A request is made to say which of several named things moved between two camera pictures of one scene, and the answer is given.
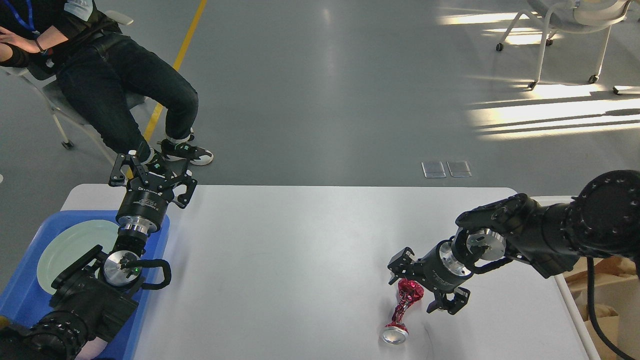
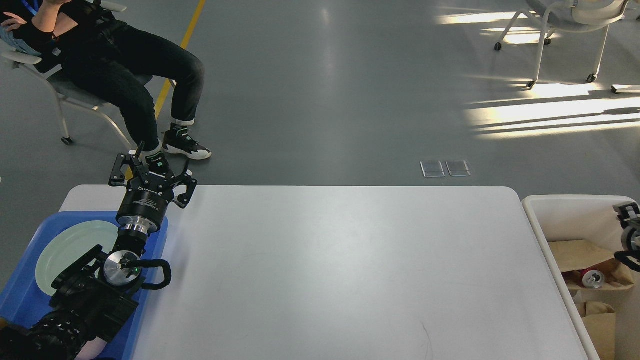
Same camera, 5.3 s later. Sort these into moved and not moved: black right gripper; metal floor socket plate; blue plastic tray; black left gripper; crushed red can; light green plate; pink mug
Moved: crushed red can; black right gripper
Not moved: black left gripper; light green plate; metal floor socket plate; pink mug; blue plastic tray
